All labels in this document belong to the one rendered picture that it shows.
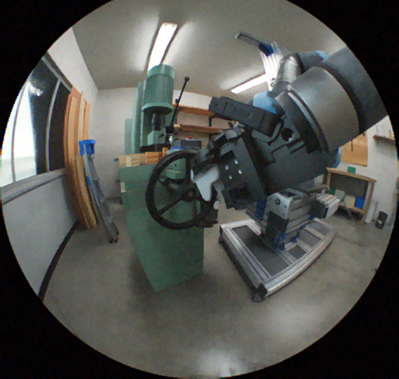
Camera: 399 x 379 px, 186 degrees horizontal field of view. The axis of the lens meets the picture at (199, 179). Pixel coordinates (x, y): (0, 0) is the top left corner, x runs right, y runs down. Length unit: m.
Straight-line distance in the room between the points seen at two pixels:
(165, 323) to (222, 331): 0.35
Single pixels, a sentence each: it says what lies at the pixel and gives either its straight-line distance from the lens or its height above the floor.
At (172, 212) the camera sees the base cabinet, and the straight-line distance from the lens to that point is 0.64.
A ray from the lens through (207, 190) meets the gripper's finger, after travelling 0.19.
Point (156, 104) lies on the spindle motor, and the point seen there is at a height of 1.21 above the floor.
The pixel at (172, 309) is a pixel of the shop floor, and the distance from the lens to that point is 1.00.
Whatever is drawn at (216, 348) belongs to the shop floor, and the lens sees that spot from 0.95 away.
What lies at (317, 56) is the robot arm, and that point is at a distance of 0.58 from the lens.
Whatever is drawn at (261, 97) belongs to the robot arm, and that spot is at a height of 1.05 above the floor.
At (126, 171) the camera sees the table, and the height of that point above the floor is 0.88.
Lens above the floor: 0.94
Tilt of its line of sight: 12 degrees down
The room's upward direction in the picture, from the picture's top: straight up
